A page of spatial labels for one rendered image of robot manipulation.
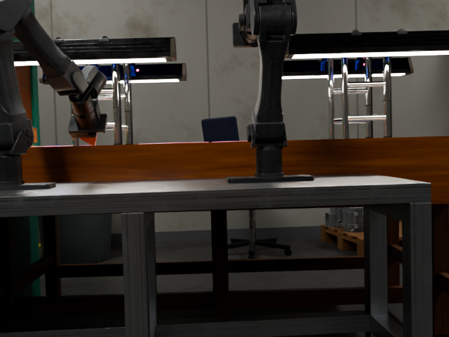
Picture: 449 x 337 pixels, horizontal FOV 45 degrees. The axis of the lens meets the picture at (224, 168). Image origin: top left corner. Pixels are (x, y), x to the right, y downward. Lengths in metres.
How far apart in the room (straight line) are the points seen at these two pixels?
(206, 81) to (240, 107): 0.33
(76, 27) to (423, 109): 2.85
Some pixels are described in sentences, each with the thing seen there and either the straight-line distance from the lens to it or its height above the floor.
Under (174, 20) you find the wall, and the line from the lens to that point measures 4.39.
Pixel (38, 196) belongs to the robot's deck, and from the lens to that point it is 1.10.
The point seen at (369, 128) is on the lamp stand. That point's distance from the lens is 2.24.
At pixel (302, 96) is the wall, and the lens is 4.39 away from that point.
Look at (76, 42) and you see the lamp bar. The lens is 1.85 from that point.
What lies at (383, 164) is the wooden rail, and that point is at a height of 0.69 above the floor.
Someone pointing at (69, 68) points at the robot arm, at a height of 0.96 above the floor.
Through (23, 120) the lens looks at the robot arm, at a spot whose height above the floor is 0.82.
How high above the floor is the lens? 0.76
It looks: 3 degrees down
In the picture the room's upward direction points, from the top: 2 degrees counter-clockwise
